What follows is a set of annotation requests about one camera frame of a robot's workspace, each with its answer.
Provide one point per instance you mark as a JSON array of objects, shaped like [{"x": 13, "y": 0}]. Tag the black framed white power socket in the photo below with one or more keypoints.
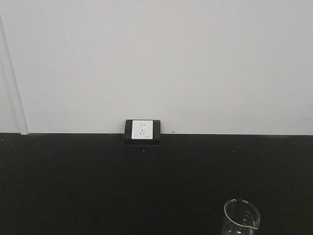
[{"x": 142, "y": 132}]

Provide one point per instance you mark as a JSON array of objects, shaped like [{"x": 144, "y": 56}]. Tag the clear glass beaker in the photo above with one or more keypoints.
[{"x": 240, "y": 218}]

